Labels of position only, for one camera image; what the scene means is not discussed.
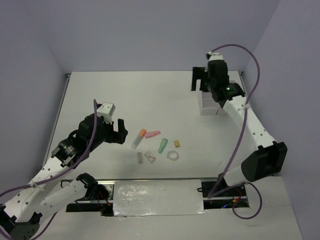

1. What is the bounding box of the orange capped clear tube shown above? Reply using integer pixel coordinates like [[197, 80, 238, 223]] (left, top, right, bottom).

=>
[[131, 128, 147, 149]]

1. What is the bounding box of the green stapler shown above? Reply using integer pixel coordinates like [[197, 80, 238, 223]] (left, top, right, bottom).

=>
[[158, 138, 168, 154]]

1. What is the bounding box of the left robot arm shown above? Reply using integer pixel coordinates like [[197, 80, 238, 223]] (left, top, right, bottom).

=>
[[0, 113, 128, 240]]

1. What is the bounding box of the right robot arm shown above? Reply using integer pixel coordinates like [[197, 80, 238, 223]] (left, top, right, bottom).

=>
[[191, 57, 288, 197]]

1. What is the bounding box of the left white compartment container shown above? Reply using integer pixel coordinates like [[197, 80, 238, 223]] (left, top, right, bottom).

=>
[[198, 91, 220, 116]]

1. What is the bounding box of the white compartment container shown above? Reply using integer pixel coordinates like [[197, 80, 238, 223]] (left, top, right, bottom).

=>
[[217, 80, 238, 115], [198, 91, 220, 116]]

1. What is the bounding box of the right white compartment container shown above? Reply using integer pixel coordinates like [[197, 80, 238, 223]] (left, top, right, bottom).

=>
[[217, 80, 238, 115]]

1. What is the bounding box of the clear tape roll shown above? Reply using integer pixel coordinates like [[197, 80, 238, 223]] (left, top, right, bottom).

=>
[[166, 150, 180, 161]]

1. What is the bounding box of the yellow eraser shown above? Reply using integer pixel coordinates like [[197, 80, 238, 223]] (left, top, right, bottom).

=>
[[174, 140, 180, 148]]

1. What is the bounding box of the silver foil covered plate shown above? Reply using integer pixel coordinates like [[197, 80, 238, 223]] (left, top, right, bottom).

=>
[[113, 179, 205, 217]]

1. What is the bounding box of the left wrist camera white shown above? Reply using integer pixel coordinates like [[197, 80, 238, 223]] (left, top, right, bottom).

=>
[[97, 102, 116, 124]]

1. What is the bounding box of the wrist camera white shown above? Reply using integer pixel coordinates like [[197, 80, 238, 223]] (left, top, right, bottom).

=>
[[97, 102, 116, 124], [206, 51, 224, 62]]

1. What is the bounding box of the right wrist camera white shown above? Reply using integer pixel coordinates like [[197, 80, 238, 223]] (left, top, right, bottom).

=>
[[206, 51, 224, 62]]

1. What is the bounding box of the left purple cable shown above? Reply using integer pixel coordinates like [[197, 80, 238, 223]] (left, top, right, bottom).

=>
[[0, 99, 105, 240]]

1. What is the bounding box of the purple cable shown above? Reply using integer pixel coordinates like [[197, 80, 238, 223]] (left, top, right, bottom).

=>
[[0, 99, 105, 240], [207, 44, 263, 220]]

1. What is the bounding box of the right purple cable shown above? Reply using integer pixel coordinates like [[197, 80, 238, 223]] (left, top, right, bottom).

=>
[[207, 44, 263, 220]]

